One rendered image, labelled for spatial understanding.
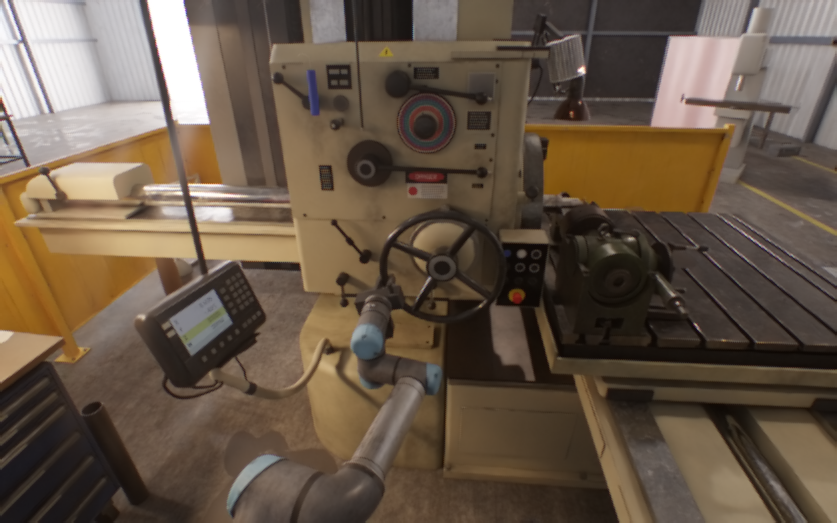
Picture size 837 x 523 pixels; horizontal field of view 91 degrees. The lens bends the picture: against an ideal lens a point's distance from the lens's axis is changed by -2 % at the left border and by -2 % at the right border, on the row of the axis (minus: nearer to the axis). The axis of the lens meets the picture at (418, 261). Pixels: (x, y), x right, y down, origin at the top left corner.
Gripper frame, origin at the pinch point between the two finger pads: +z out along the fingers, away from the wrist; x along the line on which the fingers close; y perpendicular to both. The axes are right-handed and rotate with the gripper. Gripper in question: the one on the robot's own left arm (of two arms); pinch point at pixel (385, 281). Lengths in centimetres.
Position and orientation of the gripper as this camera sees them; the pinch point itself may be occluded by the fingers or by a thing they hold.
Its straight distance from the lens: 127.9
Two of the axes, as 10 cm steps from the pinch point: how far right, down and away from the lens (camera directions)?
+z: 0.9, -4.7, 8.8
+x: -9.6, 1.9, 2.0
